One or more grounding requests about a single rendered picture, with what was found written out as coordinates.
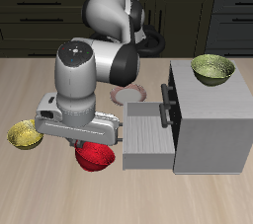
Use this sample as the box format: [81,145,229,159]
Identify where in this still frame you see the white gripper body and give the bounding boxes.
[34,112,121,147]

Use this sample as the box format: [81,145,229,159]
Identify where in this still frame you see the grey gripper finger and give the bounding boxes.
[66,136,80,149]

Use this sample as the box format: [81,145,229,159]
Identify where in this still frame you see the red bowl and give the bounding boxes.
[74,140,117,173]

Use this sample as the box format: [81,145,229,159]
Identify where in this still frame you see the yellow bowl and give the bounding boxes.
[6,118,44,151]

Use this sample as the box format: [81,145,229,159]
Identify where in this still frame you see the white cabinet drawer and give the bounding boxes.
[122,101,176,172]

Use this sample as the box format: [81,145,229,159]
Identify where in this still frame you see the white cabinet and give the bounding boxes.
[167,58,253,176]

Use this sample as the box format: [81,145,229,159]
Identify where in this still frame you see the green bowl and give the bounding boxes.
[190,53,237,88]

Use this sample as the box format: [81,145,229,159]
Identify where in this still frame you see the pink fluted dish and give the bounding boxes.
[109,83,148,108]

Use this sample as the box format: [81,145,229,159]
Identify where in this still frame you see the dark kitchen cupboards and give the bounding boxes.
[0,0,253,59]

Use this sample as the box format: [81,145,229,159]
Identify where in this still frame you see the grey drawer handle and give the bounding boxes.
[116,121,125,143]

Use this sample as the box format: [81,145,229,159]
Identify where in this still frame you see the black drawer handle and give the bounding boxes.
[160,83,176,106]
[158,103,174,129]

